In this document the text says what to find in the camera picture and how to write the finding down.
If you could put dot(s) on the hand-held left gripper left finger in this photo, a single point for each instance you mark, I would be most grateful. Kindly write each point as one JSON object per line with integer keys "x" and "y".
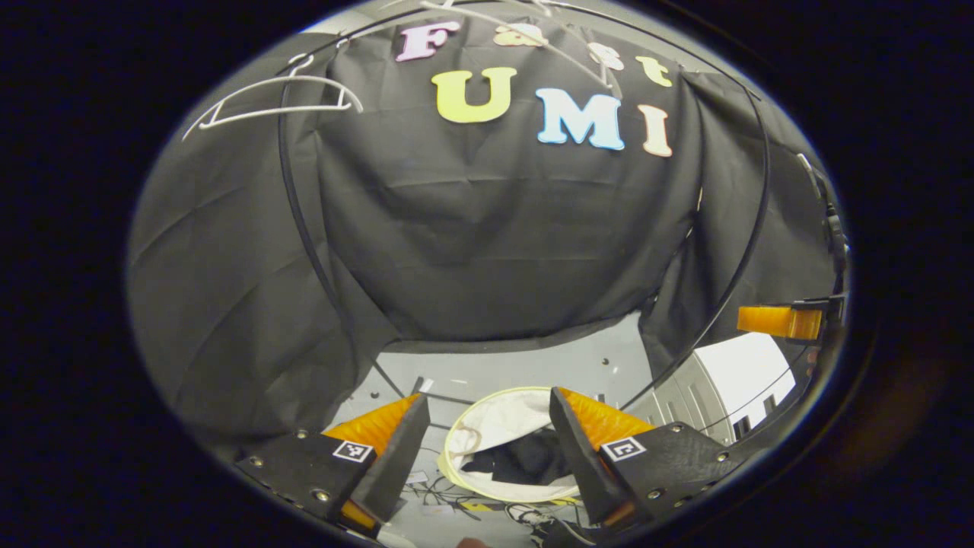
{"x": 399, "y": 457}

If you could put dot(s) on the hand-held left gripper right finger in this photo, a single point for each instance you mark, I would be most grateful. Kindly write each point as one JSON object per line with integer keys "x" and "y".
{"x": 582, "y": 457}

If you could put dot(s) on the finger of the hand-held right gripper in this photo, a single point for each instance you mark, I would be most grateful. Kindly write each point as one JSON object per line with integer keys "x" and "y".
{"x": 784, "y": 322}

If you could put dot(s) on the black knit jacket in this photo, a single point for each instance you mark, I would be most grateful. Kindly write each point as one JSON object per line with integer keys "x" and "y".
{"x": 533, "y": 460}

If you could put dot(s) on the white laundry hamper yellow rim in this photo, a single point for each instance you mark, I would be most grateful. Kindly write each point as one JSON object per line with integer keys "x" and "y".
{"x": 502, "y": 415}

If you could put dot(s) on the small white plastic hanger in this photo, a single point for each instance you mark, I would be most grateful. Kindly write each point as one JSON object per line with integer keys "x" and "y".
{"x": 243, "y": 119}

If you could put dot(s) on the large white plastic hanger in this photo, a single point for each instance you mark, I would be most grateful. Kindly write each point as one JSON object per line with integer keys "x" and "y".
{"x": 525, "y": 36}

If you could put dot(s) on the grey white cabinet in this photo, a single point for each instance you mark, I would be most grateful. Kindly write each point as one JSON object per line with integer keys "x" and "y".
{"x": 746, "y": 373}

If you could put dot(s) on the yellow black floor tape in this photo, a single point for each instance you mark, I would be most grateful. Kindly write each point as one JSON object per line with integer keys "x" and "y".
{"x": 479, "y": 505}

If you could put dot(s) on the black backdrop cloth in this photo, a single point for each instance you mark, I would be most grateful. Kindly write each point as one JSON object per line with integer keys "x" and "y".
{"x": 494, "y": 243}

